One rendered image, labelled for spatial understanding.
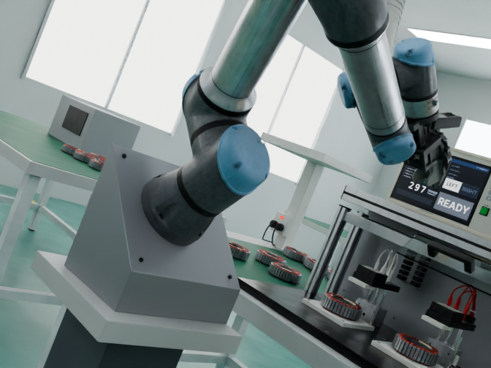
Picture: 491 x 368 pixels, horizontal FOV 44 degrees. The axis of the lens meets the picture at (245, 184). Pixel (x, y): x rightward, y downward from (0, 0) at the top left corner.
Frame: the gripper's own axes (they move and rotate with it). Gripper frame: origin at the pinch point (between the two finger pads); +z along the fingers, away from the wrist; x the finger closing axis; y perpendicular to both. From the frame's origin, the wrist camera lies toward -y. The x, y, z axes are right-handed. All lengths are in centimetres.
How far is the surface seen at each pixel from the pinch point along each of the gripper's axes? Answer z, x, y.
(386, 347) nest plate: 33.6, -0.1, 25.0
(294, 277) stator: 51, -51, 11
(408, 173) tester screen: 20.0, -25.2, -20.2
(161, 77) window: 152, -468, -174
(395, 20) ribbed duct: 30, -113, -126
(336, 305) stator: 33.0, -18.5, 22.4
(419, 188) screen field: 21.9, -20.3, -17.9
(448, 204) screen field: 22.9, -10.1, -16.8
